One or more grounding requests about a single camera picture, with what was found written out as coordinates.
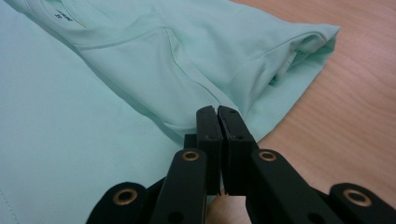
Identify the mint green t-shirt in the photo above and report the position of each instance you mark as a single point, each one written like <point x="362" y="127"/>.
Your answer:
<point x="93" y="109"/>

